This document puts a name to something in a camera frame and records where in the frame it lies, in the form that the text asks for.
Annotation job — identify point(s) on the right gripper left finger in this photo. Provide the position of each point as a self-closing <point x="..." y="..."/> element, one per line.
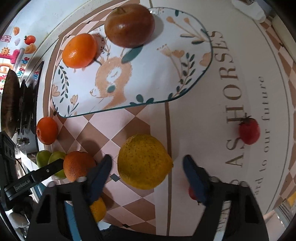
<point x="49" y="220"/>

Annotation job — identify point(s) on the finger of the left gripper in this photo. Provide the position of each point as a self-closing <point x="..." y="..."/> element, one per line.
<point x="25" y="183"/>

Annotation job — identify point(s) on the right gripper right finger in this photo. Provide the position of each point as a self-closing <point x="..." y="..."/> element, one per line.
<point x="245" y="220"/>

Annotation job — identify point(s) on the yellow lemon front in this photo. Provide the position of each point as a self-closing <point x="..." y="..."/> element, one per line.
<point x="98" y="209"/>

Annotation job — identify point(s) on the yellow lemon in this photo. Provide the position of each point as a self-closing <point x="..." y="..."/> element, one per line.
<point x="98" y="209"/>
<point x="143" y="162"/>

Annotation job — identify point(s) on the green apple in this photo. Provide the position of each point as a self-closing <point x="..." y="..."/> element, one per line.
<point x="42" y="158"/>
<point x="55" y="156"/>

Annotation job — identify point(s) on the orange front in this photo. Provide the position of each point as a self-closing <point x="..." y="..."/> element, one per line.
<point x="47" y="130"/>

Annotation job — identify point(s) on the dark orange fruit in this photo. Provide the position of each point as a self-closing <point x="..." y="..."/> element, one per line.
<point x="77" y="164"/>

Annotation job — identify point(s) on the cherry tomato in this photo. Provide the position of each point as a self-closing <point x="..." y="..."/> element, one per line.
<point x="249" y="130"/>
<point x="192" y="194"/>

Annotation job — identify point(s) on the yellow lemon back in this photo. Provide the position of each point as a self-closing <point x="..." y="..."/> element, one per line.
<point x="143" y="162"/>

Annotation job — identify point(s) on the orange tangerine back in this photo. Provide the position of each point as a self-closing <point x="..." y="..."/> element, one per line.
<point x="80" y="51"/>

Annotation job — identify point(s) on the brown red apple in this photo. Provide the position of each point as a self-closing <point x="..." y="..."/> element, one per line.
<point x="129" y="26"/>

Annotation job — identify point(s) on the black wok pan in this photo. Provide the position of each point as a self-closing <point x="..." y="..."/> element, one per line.
<point x="10" y="104"/>

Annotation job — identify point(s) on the checkered brown table runner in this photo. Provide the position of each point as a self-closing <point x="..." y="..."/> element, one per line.
<point x="252" y="72"/>

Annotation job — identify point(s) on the deer pattern oval plate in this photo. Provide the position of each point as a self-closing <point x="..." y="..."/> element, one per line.
<point x="164" y="69"/>

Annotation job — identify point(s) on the white small object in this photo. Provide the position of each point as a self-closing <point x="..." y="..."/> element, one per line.
<point x="251" y="9"/>

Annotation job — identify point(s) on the colourful wall sticker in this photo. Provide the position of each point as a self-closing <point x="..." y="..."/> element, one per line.
<point x="16" y="52"/>

